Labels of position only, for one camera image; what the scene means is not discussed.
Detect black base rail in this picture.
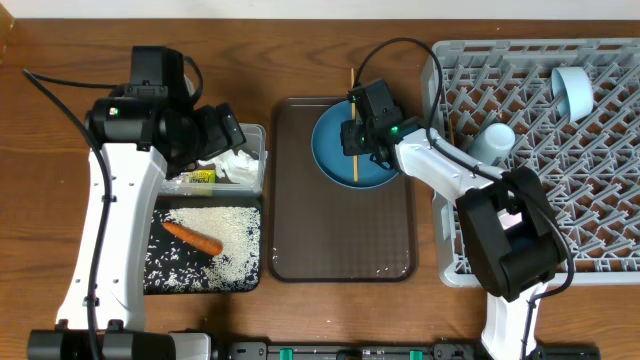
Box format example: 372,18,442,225
219,341,601,360

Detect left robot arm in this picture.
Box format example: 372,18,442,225
27,97,245,359

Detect clear plastic bin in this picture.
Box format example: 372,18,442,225
159,124,268,197

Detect yellow foil snack wrapper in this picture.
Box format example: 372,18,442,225
184,169,216,184

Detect light blue white bowl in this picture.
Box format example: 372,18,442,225
551,67,594,122

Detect white tissue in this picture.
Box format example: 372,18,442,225
198,150,259,185

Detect brown serving tray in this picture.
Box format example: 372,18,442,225
268,97,418,283

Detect pink white cup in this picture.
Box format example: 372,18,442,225
498,211,522,230

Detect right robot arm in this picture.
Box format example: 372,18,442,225
340,118,570,359

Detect dark blue plate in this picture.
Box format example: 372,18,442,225
311,100,399,189

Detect light blue cup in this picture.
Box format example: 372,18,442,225
467,123,516,165

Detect spilled white rice grains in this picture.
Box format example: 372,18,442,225
144,206,262,294

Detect grey dishwasher rack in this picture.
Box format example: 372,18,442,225
421,38,639,285

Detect black tray bin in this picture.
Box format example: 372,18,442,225
142,195,263,296

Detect orange carrot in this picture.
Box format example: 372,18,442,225
162,222,223,256

